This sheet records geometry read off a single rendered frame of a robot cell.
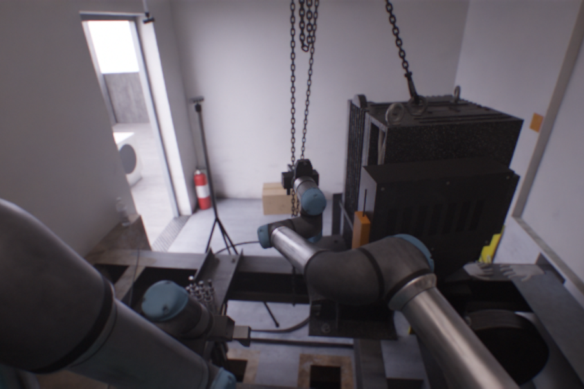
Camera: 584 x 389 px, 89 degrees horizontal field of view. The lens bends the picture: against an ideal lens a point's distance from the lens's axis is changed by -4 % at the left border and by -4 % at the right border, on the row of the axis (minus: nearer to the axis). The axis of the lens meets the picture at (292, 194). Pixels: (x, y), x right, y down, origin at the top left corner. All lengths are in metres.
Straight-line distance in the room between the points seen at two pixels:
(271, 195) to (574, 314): 2.62
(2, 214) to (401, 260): 0.61
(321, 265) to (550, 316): 1.48
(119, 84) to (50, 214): 6.49
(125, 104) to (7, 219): 8.20
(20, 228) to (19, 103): 1.76
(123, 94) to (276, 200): 5.75
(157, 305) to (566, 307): 1.88
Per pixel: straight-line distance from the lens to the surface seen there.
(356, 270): 0.64
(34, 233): 0.32
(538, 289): 2.10
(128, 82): 8.30
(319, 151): 3.58
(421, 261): 0.70
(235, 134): 3.65
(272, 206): 3.50
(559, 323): 1.96
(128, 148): 4.81
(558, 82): 2.33
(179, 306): 0.64
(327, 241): 1.65
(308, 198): 0.94
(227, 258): 1.96
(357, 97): 1.29
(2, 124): 1.98
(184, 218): 3.75
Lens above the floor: 1.90
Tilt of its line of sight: 29 degrees down
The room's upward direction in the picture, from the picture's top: 2 degrees counter-clockwise
